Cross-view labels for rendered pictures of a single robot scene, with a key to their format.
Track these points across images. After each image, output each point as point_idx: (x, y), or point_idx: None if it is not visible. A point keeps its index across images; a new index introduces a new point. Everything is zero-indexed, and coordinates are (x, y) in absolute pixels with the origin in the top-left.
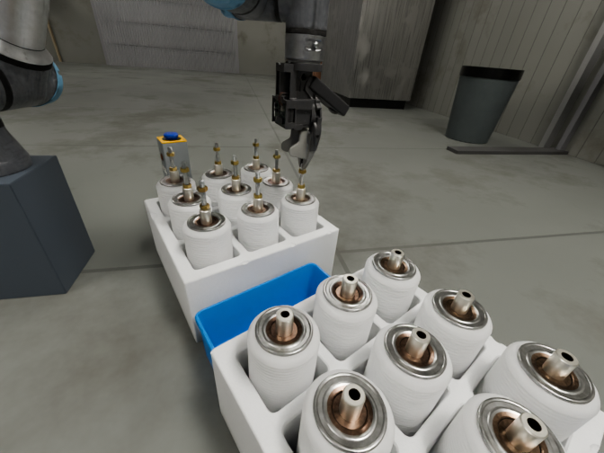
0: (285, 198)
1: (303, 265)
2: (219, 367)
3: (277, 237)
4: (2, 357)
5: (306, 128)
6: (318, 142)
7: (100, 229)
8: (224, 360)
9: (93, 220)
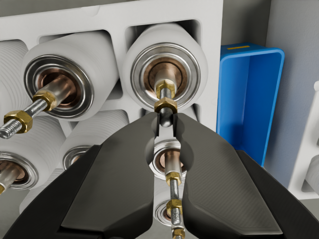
0: (154, 108)
1: (219, 74)
2: (300, 199)
3: (192, 115)
4: (154, 217)
5: (127, 216)
6: (279, 184)
7: (27, 190)
8: (299, 197)
9: (9, 194)
